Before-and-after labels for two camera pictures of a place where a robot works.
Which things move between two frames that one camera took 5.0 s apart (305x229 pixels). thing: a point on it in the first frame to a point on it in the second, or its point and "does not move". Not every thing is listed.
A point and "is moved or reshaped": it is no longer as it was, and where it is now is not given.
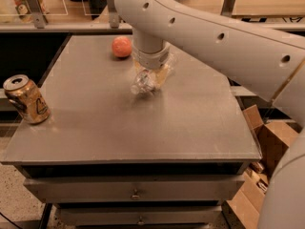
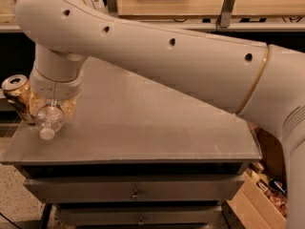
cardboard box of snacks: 243,210 does not move
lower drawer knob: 140,222 does not move
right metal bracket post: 229,1 does not move
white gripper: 151,60 to 56,88
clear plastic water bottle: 148,80 is moved or reshaped
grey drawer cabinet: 110,157 does not move
